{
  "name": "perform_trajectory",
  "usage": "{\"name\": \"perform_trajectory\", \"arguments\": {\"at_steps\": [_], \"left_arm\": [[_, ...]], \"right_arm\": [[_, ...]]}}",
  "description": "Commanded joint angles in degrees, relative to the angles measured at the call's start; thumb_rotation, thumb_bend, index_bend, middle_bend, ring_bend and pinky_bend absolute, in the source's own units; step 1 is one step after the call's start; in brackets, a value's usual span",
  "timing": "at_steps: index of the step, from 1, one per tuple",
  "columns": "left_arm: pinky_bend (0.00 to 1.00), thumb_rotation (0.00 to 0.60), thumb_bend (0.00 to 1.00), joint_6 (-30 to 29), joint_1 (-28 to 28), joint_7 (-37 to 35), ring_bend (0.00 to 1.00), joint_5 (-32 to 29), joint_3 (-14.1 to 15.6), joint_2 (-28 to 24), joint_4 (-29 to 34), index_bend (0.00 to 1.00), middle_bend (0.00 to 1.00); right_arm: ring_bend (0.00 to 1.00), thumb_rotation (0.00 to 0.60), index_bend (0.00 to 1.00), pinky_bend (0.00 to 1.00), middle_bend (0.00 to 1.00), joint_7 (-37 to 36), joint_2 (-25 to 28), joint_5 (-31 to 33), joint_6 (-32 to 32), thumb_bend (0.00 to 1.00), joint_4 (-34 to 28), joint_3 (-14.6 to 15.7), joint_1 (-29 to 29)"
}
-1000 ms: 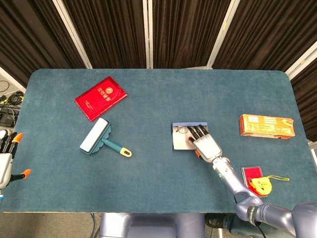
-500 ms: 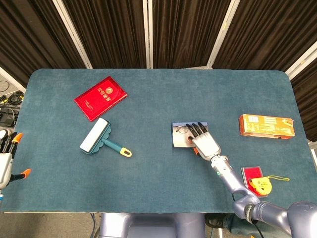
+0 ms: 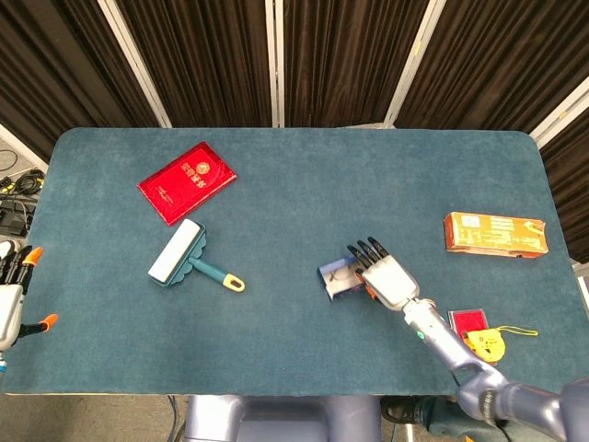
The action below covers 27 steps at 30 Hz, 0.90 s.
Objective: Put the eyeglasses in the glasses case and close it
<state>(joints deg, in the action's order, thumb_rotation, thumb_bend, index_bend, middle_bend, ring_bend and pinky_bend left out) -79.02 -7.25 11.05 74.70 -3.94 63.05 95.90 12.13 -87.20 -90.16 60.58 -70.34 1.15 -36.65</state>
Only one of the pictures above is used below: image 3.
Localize bundle of floor cables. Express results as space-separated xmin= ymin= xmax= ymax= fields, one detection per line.
xmin=0 ymin=168 xmax=46 ymax=195

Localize black shoe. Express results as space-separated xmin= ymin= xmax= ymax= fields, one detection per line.
xmin=380 ymin=396 xmax=421 ymax=425

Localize teal table cloth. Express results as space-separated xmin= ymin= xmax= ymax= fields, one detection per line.
xmin=2 ymin=127 xmax=588 ymax=397

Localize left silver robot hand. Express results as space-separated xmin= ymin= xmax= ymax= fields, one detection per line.
xmin=0 ymin=238 xmax=60 ymax=352

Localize teal lint roller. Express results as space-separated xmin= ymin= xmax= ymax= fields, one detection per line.
xmin=147 ymin=217 xmax=247 ymax=294

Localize yellow tag with cord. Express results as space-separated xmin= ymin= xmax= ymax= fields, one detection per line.
xmin=463 ymin=325 xmax=538 ymax=364

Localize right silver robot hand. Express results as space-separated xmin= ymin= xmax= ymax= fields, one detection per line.
xmin=347 ymin=236 xmax=422 ymax=311

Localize wire-frame eyeglasses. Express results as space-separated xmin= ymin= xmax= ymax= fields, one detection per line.
xmin=327 ymin=265 xmax=359 ymax=284

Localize small red ink pad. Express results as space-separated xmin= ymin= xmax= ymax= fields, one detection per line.
xmin=448 ymin=308 xmax=488 ymax=336

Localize small blue-edged card pouch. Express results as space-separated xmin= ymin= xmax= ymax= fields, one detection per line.
xmin=317 ymin=257 xmax=370 ymax=303

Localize dark folding screen panel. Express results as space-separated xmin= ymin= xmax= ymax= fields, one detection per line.
xmin=98 ymin=0 xmax=281 ymax=129
xmin=0 ymin=0 xmax=172 ymax=162
xmin=278 ymin=0 xmax=433 ymax=129
xmin=528 ymin=77 xmax=589 ymax=266
xmin=384 ymin=0 xmax=589 ymax=137

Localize purple-grey robot torso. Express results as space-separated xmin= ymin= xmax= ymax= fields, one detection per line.
xmin=183 ymin=394 xmax=383 ymax=442

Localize black floor equipment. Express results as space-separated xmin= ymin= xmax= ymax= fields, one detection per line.
xmin=0 ymin=192 xmax=38 ymax=238

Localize orange cardboard box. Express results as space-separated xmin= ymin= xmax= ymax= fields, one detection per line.
xmin=443 ymin=211 xmax=549 ymax=255

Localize blue jeans leg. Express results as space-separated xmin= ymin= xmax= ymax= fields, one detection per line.
xmin=416 ymin=396 xmax=489 ymax=442

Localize red certificate booklet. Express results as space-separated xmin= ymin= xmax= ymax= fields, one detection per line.
xmin=136 ymin=141 xmax=238 ymax=227

